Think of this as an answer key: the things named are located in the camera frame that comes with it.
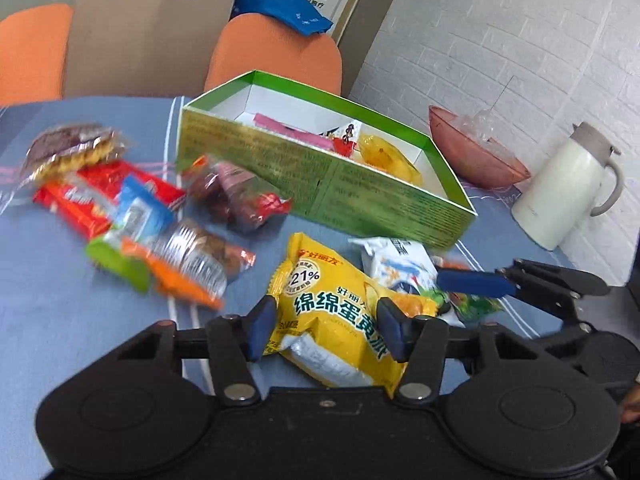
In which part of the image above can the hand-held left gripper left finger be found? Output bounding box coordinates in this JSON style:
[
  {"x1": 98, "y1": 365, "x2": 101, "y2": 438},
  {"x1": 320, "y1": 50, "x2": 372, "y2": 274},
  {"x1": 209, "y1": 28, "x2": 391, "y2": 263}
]
[{"x1": 117, "y1": 296, "x2": 278, "y2": 407}]

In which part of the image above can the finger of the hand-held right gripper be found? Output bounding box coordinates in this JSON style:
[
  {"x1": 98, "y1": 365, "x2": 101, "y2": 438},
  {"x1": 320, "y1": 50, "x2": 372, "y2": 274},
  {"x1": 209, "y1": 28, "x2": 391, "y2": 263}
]
[{"x1": 436, "y1": 259, "x2": 611, "y2": 323}]

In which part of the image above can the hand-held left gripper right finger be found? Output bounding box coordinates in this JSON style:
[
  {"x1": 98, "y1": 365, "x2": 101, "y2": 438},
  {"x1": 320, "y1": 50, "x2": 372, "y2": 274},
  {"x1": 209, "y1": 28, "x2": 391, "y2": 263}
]
[{"x1": 377, "y1": 297, "x2": 538, "y2": 403}]

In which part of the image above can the green and orange snack packet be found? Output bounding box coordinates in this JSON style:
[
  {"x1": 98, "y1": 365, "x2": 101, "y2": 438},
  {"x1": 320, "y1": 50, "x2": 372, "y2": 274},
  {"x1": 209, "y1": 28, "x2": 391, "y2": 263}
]
[{"x1": 429, "y1": 255, "x2": 505, "y2": 323}]

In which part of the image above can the green cardboard box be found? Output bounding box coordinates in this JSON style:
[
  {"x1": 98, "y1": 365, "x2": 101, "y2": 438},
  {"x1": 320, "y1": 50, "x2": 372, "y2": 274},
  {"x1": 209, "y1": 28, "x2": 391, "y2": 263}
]
[{"x1": 176, "y1": 70, "x2": 477, "y2": 251}]

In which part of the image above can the white and blue snack packet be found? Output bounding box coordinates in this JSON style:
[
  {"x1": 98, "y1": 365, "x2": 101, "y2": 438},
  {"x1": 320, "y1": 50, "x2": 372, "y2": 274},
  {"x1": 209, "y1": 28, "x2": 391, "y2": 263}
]
[{"x1": 348, "y1": 236, "x2": 442, "y2": 296}]

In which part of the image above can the clear packet of brown cake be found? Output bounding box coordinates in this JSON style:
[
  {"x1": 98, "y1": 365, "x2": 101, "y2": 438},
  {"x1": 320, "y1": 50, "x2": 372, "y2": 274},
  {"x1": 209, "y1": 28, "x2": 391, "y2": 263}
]
[{"x1": 165, "y1": 217, "x2": 257, "y2": 281}]

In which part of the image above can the pink plastic bowl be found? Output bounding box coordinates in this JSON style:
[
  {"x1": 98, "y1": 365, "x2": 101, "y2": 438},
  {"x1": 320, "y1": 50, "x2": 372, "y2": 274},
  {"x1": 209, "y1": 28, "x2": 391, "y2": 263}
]
[{"x1": 428, "y1": 105, "x2": 532, "y2": 190}]

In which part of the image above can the white thermos jug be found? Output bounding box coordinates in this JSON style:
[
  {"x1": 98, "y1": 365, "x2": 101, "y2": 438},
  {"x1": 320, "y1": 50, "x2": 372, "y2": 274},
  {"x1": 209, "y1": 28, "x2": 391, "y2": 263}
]
[{"x1": 511, "y1": 121, "x2": 626, "y2": 252}]

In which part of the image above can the clear packet of red dates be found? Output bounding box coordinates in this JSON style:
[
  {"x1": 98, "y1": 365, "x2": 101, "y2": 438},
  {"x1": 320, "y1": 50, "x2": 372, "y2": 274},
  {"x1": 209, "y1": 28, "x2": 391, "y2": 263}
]
[{"x1": 181, "y1": 155, "x2": 293, "y2": 233}]

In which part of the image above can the yellow clear snack packet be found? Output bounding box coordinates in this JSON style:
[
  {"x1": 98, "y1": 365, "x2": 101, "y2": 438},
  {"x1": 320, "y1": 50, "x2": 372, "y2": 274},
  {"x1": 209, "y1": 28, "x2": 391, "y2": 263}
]
[{"x1": 357, "y1": 132, "x2": 423, "y2": 188}]

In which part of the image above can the clear plastic wrap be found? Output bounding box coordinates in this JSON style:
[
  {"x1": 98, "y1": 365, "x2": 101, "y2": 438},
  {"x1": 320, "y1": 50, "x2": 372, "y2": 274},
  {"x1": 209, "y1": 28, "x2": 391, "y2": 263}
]
[{"x1": 450, "y1": 109, "x2": 516, "y2": 161}]

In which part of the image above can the light green snack packet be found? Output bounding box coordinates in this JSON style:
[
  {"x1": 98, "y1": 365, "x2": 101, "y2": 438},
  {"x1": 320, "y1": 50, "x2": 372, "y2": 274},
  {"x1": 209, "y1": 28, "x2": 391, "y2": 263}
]
[{"x1": 85, "y1": 232, "x2": 151, "y2": 293}]

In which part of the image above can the small red and white packet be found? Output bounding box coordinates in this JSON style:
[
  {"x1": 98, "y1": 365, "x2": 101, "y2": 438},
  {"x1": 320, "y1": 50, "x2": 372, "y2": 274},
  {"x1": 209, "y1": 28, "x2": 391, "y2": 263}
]
[{"x1": 320, "y1": 120, "x2": 363, "y2": 158}]

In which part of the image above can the pink snack packet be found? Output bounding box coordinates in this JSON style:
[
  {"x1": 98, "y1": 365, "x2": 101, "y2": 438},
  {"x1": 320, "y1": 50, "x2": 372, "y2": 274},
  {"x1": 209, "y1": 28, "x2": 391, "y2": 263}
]
[{"x1": 252, "y1": 112, "x2": 336, "y2": 151}]

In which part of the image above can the blue tablecloth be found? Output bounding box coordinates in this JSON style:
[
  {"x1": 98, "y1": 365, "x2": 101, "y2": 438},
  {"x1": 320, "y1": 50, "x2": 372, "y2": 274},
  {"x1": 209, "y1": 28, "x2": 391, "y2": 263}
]
[{"x1": 0, "y1": 95, "x2": 576, "y2": 480}]

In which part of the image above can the red snack packet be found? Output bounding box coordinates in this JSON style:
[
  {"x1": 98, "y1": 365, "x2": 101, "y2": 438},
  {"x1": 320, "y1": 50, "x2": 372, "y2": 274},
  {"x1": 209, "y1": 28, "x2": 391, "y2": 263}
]
[{"x1": 32, "y1": 160, "x2": 187, "y2": 241}]

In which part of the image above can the brown cookie packet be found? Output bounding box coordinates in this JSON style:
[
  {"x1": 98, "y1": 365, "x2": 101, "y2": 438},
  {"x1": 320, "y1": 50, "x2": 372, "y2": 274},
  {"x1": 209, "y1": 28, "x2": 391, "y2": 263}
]
[{"x1": 17, "y1": 122, "x2": 133, "y2": 187}]

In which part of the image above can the orange chair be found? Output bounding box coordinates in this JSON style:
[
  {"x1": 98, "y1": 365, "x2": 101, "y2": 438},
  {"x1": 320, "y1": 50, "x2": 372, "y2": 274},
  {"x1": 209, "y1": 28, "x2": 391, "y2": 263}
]
[
  {"x1": 204, "y1": 12, "x2": 343, "y2": 98},
  {"x1": 0, "y1": 3, "x2": 75, "y2": 107}
]

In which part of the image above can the brown cardboard sheet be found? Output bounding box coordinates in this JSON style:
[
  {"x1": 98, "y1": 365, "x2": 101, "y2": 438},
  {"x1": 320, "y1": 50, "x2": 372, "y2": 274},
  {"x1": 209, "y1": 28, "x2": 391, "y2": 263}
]
[{"x1": 62, "y1": 0, "x2": 241, "y2": 98}]

